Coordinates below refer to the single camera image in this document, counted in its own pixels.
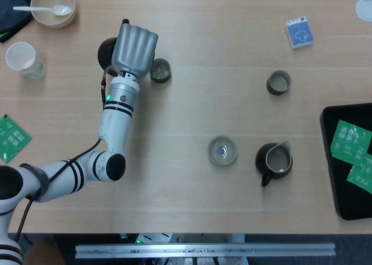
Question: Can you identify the grey round table cap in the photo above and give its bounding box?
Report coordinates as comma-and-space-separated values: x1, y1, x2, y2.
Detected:
355, 0, 372, 23

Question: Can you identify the white paper cup green print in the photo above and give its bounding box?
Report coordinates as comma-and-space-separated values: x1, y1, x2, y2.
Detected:
5, 41, 47, 80

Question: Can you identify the dark tea pitcher with handle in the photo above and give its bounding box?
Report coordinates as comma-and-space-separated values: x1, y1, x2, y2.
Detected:
255, 141, 294, 187

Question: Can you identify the dark cylindrical teacup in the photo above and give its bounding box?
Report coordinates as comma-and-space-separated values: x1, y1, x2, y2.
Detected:
149, 58, 171, 84
266, 70, 292, 96

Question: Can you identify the blue and white card box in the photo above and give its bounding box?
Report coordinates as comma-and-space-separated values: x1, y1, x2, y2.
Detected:
284, 16, 314, 51

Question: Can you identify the black plastic tray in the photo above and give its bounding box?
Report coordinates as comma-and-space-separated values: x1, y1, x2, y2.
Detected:
320, 102, 372, 221

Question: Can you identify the dark grey cloth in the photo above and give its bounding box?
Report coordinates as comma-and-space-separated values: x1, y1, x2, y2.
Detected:
0, 0, 33, 44

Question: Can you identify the cream bowl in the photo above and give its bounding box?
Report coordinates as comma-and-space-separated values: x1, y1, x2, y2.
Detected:
30, 0, 77, 28

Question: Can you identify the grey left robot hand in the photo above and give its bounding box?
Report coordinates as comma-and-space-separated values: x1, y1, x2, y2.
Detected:
112, 19, 159, 80

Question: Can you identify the dark arm cable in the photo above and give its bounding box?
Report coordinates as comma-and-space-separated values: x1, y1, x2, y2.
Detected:
14, 66, 123, 239

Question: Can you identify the aluminium rail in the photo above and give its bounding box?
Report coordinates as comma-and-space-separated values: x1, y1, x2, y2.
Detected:
74, 242, 337, 259

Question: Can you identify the white plastic spoon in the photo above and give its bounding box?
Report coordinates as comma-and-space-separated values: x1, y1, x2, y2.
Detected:
13, 5, 72, 17

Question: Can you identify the wide grey tea bowl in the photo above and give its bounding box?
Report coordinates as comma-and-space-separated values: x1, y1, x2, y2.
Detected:
208, 135, 239, 166

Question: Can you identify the green tea packet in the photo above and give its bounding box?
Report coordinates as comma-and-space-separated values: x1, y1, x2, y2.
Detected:
346, 153, 372, 195
330, 119, 372, 167
0, 114, 32, 164

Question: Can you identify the black teapot with handle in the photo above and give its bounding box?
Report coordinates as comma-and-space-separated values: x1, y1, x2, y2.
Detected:
97, 37, 120, 71

